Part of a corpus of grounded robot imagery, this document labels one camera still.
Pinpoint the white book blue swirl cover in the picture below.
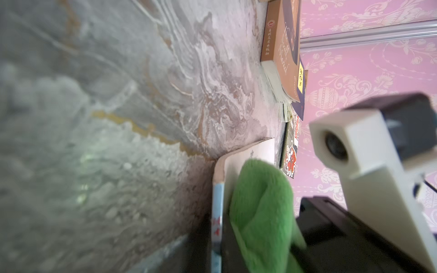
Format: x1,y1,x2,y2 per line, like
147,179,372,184
209,138,275,273

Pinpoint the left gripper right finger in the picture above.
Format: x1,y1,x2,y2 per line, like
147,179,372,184
221,221,249,273

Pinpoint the red illustrated Chinese book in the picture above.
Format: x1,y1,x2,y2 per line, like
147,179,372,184
279,115,301,179

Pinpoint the black and tan book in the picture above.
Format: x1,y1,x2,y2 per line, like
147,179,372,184
260,0,302,103

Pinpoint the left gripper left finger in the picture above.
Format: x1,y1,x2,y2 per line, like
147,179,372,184
183,215,211,273

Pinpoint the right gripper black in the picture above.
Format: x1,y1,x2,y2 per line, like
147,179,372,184
295,196,427,273

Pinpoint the green cloth with black trim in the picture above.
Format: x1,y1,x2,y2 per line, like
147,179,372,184
229,159,306,273

